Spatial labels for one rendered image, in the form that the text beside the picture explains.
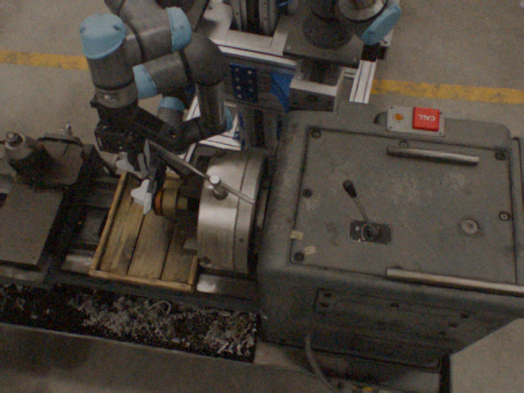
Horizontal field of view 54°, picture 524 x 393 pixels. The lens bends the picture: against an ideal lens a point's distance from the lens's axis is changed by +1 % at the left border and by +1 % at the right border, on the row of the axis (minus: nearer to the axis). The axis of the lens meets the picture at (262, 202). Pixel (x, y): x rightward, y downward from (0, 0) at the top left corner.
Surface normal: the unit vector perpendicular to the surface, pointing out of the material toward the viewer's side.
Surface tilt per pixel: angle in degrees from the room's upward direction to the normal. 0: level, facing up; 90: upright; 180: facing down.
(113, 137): 75
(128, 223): 0
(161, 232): 0
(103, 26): 15
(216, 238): 51
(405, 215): 0
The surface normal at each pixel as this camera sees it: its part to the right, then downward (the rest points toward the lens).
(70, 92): -0.03, -0.45
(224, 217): -0.11, 0.07
